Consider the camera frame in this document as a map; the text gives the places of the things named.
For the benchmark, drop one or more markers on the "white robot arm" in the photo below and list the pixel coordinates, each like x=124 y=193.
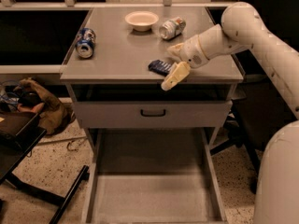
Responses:
x=241 y=28

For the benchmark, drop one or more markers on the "white paper bowl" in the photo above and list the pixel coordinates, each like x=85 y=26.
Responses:
x=141 y=21

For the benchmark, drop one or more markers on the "brown cloth bag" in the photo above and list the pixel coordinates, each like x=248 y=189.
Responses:
x=53 y=116

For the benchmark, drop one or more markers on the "black office chair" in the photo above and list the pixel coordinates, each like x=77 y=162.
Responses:
x=259 y=111

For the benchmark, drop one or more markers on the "blue rxbar wrapper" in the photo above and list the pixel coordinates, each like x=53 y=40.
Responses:
x=160 y=67

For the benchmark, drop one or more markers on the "open grey middle drawer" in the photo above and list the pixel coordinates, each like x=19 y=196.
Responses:
x=152 y=177

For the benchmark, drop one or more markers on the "metal hook on floor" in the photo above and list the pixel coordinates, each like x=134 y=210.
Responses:
x=75 y=145

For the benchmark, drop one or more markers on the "black side table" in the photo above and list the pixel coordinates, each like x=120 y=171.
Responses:
x=19 y=134

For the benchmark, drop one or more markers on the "grey drawer cabinet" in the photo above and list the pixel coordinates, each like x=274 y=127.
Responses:
x=118 y=71

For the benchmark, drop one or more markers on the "black drawer handle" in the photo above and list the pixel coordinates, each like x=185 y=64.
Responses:
x=152 y=113

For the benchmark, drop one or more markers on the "grey top drawer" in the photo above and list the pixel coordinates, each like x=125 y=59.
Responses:
x=127 y=114

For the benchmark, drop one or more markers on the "silver crushed soda can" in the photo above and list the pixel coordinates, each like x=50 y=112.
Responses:
x=172 y=28

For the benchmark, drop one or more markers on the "blue pepsi can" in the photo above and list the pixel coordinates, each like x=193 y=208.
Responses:
x=85 y=43

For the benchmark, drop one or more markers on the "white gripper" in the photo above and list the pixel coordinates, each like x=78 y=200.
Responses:
x=192 y=52

